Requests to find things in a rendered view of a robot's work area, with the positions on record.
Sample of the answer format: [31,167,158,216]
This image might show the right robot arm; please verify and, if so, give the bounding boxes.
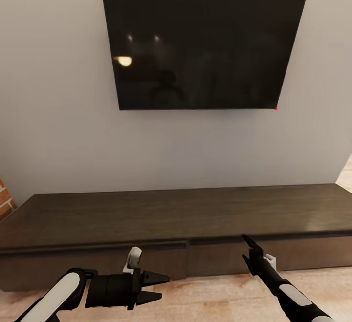
[242,235,336,322]

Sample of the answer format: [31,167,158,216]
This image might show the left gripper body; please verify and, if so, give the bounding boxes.
[103,268,141,311]

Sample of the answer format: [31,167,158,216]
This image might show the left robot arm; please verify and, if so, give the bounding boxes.
[14,247,171,322]

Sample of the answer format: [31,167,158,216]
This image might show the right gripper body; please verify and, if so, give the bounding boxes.
[249,246,274,282]

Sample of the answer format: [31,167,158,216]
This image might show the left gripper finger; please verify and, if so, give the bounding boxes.
[138,270,171,294]
[136,291,162,306]

